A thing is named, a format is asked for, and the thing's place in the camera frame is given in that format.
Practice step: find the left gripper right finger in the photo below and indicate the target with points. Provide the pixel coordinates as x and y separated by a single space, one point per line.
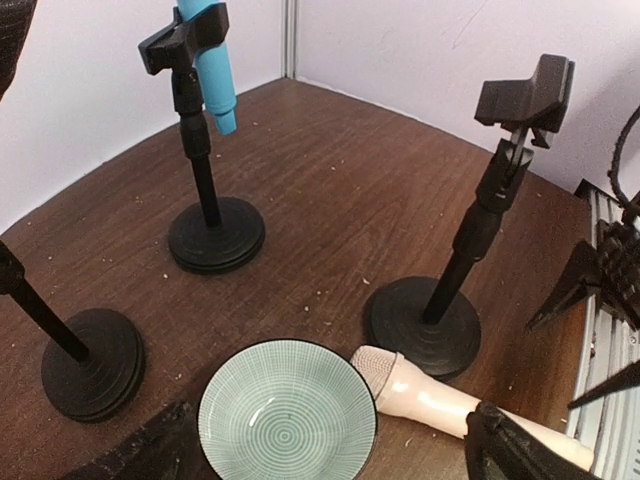
499 445

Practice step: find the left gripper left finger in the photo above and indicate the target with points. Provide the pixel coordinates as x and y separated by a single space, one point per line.
165 447

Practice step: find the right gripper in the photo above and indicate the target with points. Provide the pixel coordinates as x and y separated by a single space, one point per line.
614 268

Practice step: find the black microphone stand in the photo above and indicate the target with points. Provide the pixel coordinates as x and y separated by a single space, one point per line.
218 234
94 363
429 320

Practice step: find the pink toy microphone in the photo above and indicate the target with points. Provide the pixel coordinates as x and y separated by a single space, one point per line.
402 389

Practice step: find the blue toy microphone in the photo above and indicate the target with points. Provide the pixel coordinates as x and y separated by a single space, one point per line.
208 21

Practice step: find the green ceramic bowl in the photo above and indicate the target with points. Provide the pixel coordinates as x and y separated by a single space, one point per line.
287 409

